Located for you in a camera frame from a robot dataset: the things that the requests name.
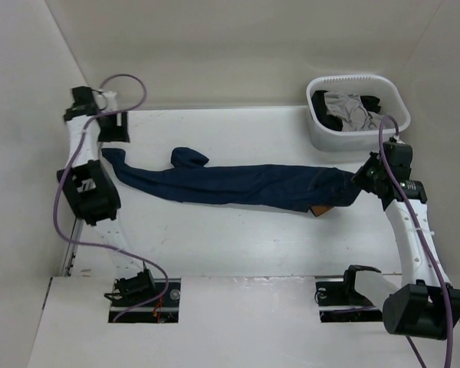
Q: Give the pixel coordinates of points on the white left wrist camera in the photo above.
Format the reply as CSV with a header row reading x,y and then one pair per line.
x,y
106,100

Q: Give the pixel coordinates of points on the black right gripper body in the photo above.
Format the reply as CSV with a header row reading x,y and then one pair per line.
x,y
366,176

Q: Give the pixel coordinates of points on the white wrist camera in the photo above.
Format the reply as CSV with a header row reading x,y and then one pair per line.
x,y
106,100
396,139

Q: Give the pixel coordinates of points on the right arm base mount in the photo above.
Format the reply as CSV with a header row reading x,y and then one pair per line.
x,y
338,305

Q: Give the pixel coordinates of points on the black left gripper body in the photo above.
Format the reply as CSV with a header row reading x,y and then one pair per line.
x,y
110,131

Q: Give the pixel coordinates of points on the dark blue denim trousers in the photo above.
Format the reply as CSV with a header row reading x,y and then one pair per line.
x,y
190,179

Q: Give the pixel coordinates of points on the black garment in basket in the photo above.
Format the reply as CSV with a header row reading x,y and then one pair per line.
x,y
370,101

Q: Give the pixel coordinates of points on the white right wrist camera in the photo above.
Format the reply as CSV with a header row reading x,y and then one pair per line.
x,y
396,139

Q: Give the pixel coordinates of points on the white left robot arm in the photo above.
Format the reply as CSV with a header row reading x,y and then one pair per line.
x,y
92,120

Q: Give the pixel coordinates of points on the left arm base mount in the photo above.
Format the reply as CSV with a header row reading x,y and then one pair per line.
x,y
142,299

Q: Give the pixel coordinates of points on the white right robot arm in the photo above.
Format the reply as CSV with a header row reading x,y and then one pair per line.
x,y
426,304

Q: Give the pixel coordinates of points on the grey garment in basket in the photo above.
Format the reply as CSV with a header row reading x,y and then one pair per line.
x,y
349,111

